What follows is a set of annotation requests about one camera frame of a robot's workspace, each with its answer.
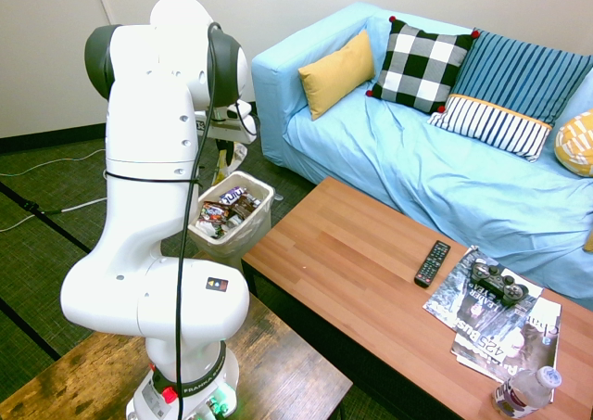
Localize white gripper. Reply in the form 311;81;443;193
196;111;259;172

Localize white yellow chip bag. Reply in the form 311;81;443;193
211;141;249;185

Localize white trash bin with liner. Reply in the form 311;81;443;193
187;170;277;283

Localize purple snack wrapper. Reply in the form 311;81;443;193
219;186;247;207

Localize dark brown snack wrapper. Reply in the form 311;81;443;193
230;191;261;218

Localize red brown snack wrapper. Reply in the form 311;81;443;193
200;200;232;227

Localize plain yellow pillow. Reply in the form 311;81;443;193
297;29;376;121

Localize wooden coffee table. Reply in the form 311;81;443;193
241;176;593;420

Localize black white checkered pillow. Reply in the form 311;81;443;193
365;15;481;114

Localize rustic wooden robot table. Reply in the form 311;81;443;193
0;292;353;420

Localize black tv remote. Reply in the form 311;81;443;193
413;239;452;289

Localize light blue sofa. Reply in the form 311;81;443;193
251;1;593;311

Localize white navy striped pillow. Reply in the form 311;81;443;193
426;94;553;163

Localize dark leader cover magazine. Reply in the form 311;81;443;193
422;246;543;332

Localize black game controller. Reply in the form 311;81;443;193
470;258;530;308

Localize blue striped pillow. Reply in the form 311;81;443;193
451;29;593;127

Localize yellow white patterned pillow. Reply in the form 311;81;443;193
554;108;593;178

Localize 425 business magazine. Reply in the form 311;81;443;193
451;297;562;387

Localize clear plastic water bottle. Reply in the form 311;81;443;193
491;365;563;420

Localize white floor cable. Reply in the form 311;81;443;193
0;197;108;234
0;148;107;178

